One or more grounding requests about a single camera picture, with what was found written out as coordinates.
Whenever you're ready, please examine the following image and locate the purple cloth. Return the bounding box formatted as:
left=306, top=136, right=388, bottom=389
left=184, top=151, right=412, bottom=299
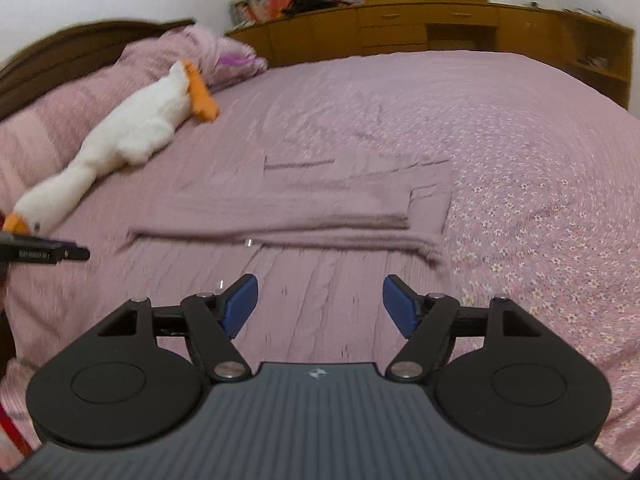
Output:
left=217, top=50, right=269, bottom=77

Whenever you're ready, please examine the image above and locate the red striped cloth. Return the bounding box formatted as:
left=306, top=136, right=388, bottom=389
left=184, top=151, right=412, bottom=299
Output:
left=0, top=400, right=44, bottom=463

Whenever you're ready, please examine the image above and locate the pink knit cardigan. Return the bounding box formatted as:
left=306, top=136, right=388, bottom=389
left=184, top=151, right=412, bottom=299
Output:
left=115, top=154, right=456, bottom=376

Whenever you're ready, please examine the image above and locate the dark wooden headboard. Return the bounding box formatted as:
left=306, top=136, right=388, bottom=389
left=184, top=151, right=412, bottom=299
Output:
left=0, top=19, right=197, bottom=111

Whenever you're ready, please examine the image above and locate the dark clothes pile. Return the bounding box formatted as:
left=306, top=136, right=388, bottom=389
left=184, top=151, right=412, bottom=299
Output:
left=281, top=0, right=347, bottom=17

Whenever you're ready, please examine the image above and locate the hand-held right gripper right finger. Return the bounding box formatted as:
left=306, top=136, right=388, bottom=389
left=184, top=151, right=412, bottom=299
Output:
left=382, top=273, right=547, bottom=383

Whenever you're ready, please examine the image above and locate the wooden cabinet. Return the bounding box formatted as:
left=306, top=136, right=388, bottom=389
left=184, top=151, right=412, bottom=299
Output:
left=225, top=0, right=636, bottom=111

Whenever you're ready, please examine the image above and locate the stack of books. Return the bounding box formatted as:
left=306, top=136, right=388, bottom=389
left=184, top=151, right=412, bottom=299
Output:
left=229, top=0, right=271, bottom=29

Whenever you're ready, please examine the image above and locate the white goose plush toy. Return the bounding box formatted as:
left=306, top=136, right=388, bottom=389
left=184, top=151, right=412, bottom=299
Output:
left=0, top=60, right=221, bottom=237

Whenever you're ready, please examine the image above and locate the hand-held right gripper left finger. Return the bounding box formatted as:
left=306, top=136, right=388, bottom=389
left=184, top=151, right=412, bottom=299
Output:
left=97, top=273, right=260, bottom=384

